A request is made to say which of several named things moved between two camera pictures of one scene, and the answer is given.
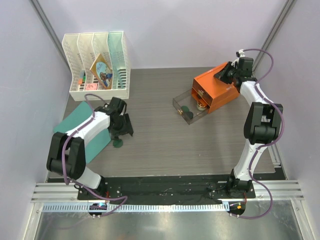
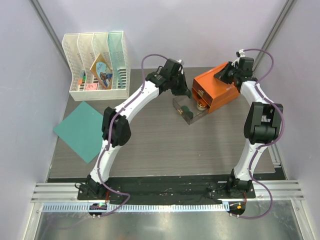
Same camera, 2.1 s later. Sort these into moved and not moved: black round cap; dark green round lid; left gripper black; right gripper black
Moved: left gripper black
Not moved: black round cap; right gripper black; dark green round lid
